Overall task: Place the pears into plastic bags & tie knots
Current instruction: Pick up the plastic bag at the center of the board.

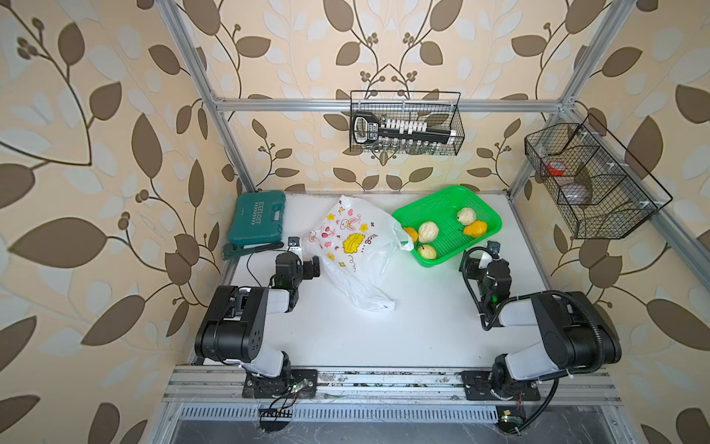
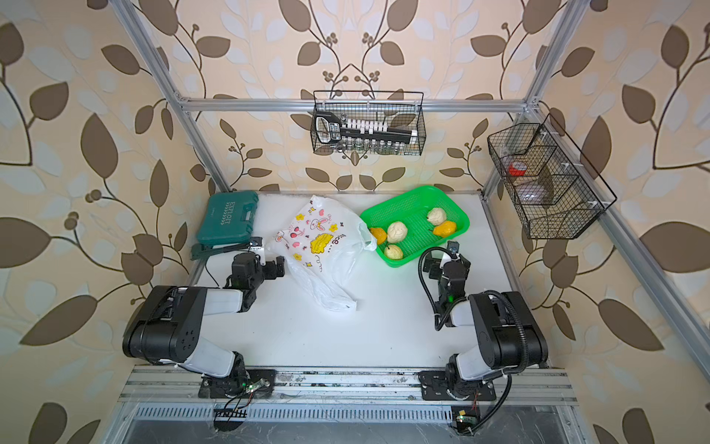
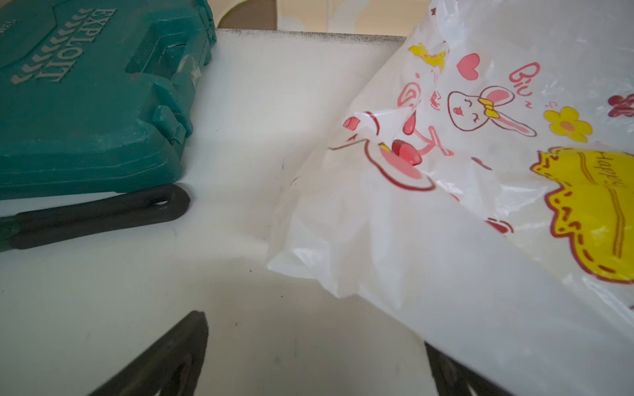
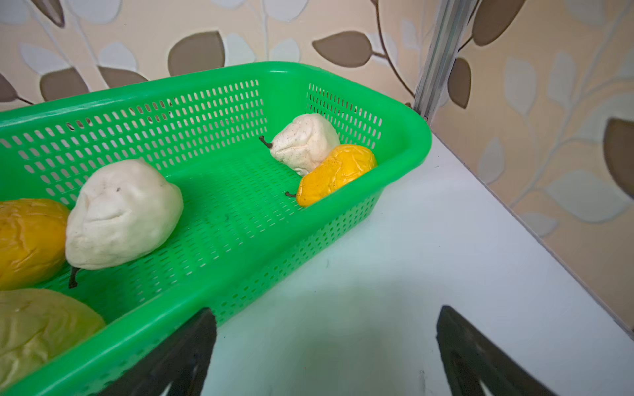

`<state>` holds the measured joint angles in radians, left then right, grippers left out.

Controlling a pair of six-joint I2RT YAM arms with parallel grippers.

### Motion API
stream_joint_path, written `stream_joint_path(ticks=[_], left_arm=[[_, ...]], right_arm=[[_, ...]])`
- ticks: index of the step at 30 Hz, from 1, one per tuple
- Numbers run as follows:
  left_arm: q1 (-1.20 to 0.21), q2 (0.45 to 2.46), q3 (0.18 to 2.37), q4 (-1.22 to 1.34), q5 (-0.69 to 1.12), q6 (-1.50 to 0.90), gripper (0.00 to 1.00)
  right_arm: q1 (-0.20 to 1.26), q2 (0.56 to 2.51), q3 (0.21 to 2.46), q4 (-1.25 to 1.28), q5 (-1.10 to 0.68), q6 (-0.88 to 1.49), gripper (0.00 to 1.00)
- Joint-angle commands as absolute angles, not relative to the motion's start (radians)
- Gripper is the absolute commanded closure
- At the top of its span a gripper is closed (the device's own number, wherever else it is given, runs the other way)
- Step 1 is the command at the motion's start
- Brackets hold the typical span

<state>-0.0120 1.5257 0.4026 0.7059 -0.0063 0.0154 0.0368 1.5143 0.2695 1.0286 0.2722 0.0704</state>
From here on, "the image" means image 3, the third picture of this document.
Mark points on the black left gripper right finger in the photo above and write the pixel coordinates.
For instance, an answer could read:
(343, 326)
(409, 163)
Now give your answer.
(454, 379)

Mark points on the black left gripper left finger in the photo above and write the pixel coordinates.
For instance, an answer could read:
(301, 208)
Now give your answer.
(170, 366)

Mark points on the white printed plastic bag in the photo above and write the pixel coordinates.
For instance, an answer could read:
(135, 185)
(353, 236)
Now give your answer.
(479, 190)

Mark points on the green plastic tool case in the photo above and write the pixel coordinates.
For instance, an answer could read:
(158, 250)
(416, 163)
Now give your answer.
(96, 96)

